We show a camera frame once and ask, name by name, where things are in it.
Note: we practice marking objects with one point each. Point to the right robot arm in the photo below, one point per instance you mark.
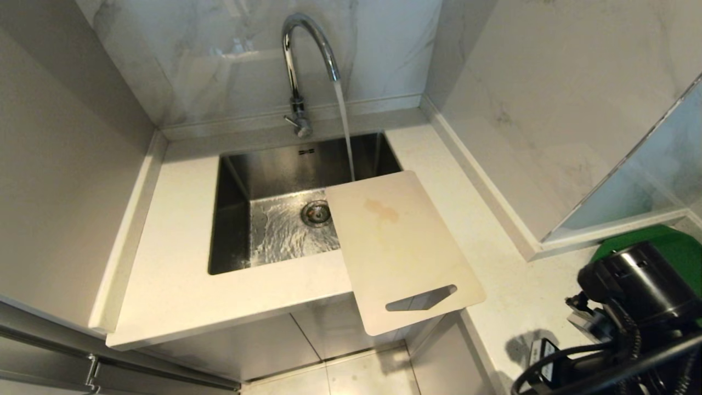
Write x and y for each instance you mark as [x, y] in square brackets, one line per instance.
[641, 285]

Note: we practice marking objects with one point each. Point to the beige plastic cutting board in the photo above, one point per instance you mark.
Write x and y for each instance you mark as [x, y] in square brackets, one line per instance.
[395, 252]

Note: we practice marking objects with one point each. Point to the chrome gooseneck faucet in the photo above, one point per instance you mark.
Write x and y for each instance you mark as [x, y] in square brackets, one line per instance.
[290, 55]

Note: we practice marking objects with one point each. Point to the green plastic board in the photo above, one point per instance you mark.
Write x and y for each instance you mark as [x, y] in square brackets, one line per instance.
[680, 249]

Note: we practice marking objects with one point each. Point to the metal sink drain strainer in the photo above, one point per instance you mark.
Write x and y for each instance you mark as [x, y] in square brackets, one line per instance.
[316, 213]

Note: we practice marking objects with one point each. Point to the stainless steel sink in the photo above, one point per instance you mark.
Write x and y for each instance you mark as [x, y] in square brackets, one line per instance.
[274, 164]

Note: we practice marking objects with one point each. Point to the white sink cabinet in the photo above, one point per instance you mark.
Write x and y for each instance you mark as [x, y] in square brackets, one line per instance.
[263, 343]

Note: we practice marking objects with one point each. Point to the frosted glass window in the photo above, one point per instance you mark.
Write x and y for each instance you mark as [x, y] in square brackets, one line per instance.
[652, 181]

